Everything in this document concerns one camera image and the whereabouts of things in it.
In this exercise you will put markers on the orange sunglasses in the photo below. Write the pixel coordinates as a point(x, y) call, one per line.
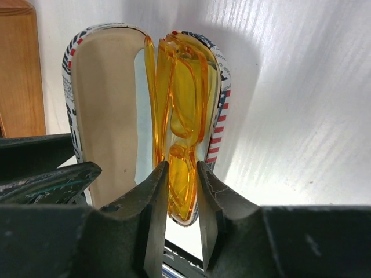
point(177, 75)

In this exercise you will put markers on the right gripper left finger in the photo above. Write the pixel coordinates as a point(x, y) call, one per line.
point(122, 239)

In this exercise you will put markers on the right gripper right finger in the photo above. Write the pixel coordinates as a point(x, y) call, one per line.
point(242, 239)

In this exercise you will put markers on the orange compartment tray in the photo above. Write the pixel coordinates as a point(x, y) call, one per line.
point(22, 109)

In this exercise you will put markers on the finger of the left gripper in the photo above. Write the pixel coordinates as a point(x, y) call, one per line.
point(61, 186)
point(29, 156)

